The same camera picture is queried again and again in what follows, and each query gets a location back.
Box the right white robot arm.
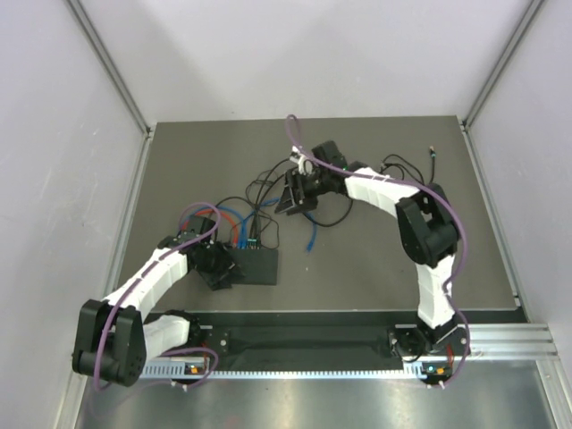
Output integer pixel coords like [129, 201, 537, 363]
[275, 141, 459, 354]

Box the black cable with green tip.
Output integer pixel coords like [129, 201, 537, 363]
[426, 145, 442, 184]

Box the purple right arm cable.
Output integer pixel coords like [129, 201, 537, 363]
[285, 114, 473, 390]

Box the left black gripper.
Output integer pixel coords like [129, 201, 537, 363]
[194, 239, 243, 290]

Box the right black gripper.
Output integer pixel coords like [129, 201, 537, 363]
[275, 171, 331, 217]

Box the red ethernet cable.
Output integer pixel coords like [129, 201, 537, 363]
[178, 207, 240, 247]

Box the dark grey table mat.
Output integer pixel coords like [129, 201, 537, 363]
[116, 116, 516, 311]

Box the black network switch box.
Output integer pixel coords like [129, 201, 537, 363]
[229, 248, 279, 286]

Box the aluminium profile rail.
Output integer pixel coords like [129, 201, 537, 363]
[71, 324, 559, 358]

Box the blue ethernet cable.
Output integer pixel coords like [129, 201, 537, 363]
[216, 198, 319, 255]

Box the grey slotted cable duct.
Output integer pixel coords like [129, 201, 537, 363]
[139, 361, 426, 380]

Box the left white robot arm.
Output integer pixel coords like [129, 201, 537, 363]
[71, 215, 240, 389]

